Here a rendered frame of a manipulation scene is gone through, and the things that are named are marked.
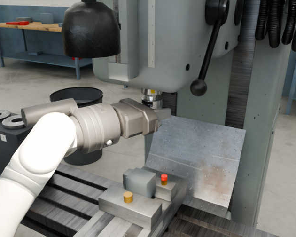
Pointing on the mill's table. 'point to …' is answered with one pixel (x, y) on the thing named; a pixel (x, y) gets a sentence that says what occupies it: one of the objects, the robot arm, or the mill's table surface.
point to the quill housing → (166, 45)
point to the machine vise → (124, 226)
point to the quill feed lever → (215, 14)
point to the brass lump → (128, 197)
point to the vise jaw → (124, 211)
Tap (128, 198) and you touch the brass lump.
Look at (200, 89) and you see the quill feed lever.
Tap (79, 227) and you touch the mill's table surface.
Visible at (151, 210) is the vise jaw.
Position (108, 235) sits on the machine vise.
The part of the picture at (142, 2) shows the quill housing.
